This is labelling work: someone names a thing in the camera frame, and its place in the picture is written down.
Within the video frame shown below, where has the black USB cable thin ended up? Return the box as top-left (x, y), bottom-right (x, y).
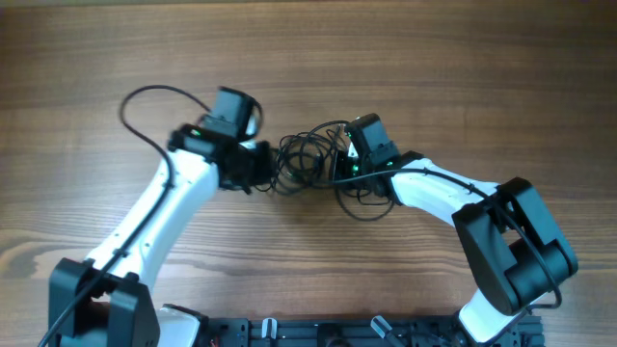
top-left (270, 132), bottom-right (338, 196)

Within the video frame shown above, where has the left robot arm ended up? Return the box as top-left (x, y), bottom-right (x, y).
top-left (40, 87), bottom-right (273, 346)

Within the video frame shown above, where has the black USB cable coil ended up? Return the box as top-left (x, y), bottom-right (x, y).
top-left (255, 120), bottom-right (351, 197)

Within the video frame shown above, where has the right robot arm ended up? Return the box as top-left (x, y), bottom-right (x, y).
top-left (330, 114), bottom-right (578, 346)

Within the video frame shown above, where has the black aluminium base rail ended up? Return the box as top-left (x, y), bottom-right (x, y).
top-left (201, 315), bottom-right (546, 347)

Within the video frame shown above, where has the black USB cable long tail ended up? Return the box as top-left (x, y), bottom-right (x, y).
top-left (334, 186), bottom-right (394, 223)

